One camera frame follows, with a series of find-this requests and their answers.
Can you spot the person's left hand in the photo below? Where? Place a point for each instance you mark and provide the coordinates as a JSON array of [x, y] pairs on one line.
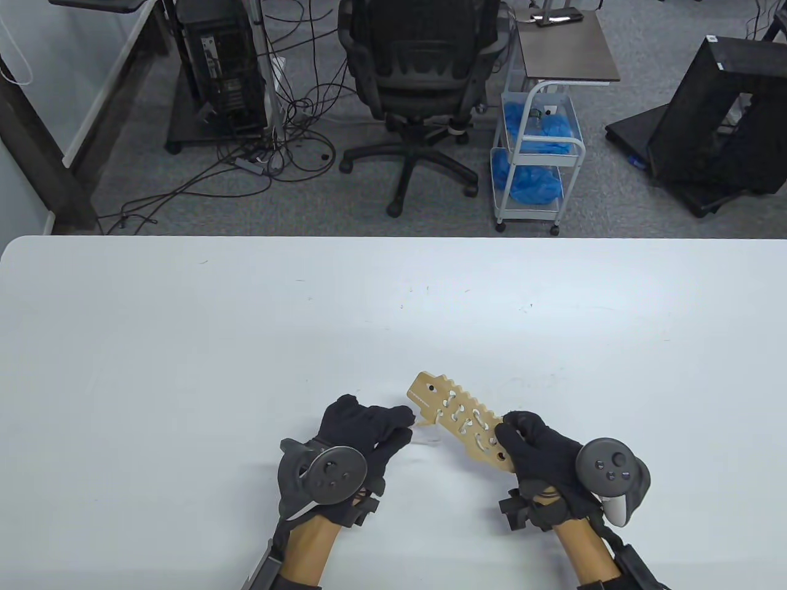
[[363, 424]]

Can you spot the person's right hand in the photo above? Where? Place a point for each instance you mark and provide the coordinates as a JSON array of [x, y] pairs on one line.
[[541, 455]]

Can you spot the wooden crocodile lacing toy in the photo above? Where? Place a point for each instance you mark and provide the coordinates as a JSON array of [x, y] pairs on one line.
[[424, 399]]

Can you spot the black forearm sensor pack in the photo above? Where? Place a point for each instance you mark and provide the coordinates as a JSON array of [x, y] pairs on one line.
[[264, 565], [633, 568]]

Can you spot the person's left forearm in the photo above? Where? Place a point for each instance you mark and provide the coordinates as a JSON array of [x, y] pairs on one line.
[[310, 547]]

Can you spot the person's right forearm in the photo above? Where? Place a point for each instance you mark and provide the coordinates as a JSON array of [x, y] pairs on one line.
[[584, 547]]

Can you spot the grey and white controller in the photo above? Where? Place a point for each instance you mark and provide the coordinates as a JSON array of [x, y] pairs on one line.
[[609, 467], [332, 476]]

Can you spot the blue plastic bag pile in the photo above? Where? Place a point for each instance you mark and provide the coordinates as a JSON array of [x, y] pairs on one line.
[[529, 184], [553, 129]]

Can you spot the white utility cart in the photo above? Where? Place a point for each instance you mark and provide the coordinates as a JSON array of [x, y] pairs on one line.
[[572, 147]]

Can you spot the black wheeled platform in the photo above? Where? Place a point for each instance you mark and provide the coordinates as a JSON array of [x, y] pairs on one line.
[[633, 132]]

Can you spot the black office chair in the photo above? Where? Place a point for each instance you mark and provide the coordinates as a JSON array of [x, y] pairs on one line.
[[424, 74]]

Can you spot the white power strip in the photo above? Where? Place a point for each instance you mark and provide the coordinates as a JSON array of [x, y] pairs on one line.
[[278, 67]]

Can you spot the black computer tower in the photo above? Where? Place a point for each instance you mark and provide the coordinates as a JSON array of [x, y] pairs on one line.
[[221, 67]]

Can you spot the brown side table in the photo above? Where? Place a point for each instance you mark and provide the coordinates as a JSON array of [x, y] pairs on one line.
[[565, 55]]

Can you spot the white panel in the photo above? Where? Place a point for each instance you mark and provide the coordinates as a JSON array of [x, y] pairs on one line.
[[104, 92]]

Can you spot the black phone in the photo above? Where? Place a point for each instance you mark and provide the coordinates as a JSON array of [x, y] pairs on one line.
[[556, 19]]

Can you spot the black monitor stand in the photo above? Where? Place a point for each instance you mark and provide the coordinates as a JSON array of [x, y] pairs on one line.
[[98, 3]]

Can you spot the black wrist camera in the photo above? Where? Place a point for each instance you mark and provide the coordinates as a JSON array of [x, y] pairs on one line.
[[366, 513], [516, 510]]

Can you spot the black open frame box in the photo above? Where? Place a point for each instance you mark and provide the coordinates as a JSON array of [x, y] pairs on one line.
[[695, 123]]

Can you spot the silver aluminium post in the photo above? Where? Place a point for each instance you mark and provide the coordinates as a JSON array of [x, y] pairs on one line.
[[265, 61]]

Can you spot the dark desk frame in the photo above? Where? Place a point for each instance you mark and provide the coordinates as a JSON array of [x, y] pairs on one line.
[[37, 153]]

